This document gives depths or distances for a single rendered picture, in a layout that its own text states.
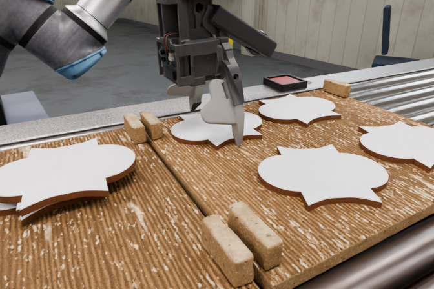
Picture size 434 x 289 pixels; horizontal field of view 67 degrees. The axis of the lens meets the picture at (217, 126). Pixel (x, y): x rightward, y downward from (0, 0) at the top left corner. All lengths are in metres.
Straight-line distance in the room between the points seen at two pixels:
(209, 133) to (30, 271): 0.28
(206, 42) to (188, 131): 0.14
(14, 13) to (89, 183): 0.53
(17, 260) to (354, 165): 0.35
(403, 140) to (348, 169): 0.13
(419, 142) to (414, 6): 3.88
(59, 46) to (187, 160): 0.48
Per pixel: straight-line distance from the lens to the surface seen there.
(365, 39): 4.65
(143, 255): 0.30
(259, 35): 0.47
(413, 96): 0.85
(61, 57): 0.82
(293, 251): 0.30
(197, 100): 0.55
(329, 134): 0.52
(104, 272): 0.29
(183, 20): 0.42
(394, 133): 0.54
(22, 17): 0.82
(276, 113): 0.55
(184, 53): 0.41
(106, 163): 0.38
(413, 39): 4.38
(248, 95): 0.73
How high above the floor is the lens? 1.14
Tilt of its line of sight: 24 degrees down
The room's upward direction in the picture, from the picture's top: straight up
